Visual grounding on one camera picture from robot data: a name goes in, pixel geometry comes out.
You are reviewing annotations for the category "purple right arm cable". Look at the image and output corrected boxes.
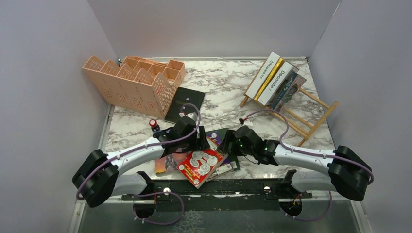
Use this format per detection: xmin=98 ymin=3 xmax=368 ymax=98
xmin=244 ymin=108 xmax=375 ymax=222

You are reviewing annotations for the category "blue Jane Eyre book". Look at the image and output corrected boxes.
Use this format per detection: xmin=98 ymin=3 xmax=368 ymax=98
xmin=155 ymin=153 xmax=188 ymax=177

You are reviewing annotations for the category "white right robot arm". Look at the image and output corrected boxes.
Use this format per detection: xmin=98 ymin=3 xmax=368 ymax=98
xmin=217 ymin=126 xmax=374 ymax=201

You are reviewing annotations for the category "purple comic paperback book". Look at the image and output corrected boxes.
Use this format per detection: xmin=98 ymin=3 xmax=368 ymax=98
xmin=206 ymin=128 xmax=233 ymax=182

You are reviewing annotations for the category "red comic paperback book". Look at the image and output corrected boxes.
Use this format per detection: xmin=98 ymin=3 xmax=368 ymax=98
xmin=178 ymin=149 xmax=224 ymax=189

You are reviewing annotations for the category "white Afternoon Tea book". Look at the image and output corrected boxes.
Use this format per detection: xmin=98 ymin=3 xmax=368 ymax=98
xmin=245 ymin=52 xmax=280 ymax=99

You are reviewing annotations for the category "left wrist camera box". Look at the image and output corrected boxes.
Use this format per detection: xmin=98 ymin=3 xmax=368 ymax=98
xmin=179 ymin=112 xmax=198 ymax=121

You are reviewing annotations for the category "black hardcover book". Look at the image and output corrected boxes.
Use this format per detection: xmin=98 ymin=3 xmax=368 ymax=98
xmin=165 ymin=87 xmax=205 ymax=123

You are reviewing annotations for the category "peach plastic file organizer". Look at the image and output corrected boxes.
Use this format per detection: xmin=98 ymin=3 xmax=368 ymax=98
xmin=83 ymin=56 xmax=186 ymax=119

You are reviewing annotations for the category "yellow Little Prince book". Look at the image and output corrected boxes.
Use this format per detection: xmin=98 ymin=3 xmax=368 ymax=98
xmin=254 ymin=57 xmax=284 ymax=100

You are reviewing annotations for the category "small red capped object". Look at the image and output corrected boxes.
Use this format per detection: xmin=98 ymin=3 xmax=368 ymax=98
xmin=149 ymin=119 xmax=160 ymax=132

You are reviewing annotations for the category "Little Women book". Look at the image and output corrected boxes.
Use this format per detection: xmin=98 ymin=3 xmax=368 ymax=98
xmin=270 ymin=71 xmax=306 ymax=112

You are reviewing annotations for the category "brown Decorate Furniture book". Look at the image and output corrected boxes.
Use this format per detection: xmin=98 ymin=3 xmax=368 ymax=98
xmin=257 ymin=61 xmax=298 ymax=105

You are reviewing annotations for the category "wooden book rack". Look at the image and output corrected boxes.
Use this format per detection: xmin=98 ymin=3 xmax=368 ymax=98
xmin=240 ymin=58 xmax=338 ymax=149

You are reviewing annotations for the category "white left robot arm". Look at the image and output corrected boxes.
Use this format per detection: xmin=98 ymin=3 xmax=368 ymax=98
xmin=72 ymin=116 xmax=210 ymax=207

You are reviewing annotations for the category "dark green thin book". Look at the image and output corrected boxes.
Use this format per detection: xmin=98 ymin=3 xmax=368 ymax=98
xmin=206 ymin=128 xmax=240 ymax=175

